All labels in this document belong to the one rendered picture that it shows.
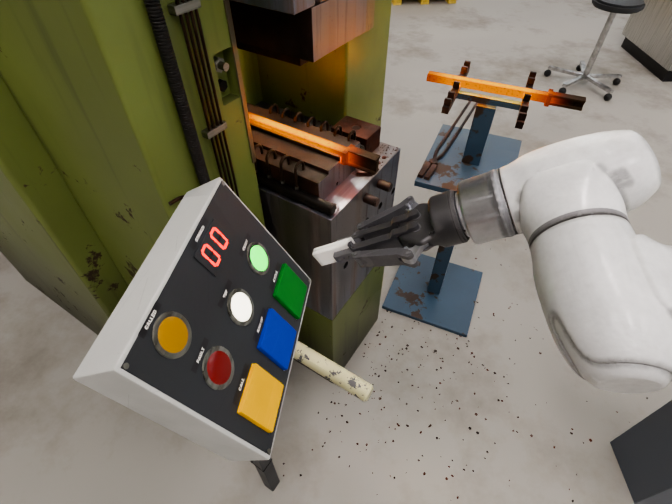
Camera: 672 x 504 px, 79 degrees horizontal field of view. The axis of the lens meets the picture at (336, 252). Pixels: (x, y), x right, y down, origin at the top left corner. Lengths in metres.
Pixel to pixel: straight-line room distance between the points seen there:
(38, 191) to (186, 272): 0.73
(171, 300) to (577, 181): 0.49
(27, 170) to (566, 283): 1.14
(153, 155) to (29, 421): 1.46
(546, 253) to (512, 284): 1.74
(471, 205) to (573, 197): 0.11
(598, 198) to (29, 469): 1.91
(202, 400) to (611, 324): 0.46
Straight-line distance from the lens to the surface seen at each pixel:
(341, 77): 1.29
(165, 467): 1.76
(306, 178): 1.03
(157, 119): 0.80
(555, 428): 1.89
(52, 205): 1.29
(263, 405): 0.64
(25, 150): 1.22
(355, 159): 1.07
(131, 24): 0.75
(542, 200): 0.51
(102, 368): 0.52
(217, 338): 0.60
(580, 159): 0.53
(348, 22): 0.95
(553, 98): 1.43
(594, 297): 0.45
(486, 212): 0.54
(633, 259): 0.48
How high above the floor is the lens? 1.60
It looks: 47 degrees down
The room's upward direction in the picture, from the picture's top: straight up
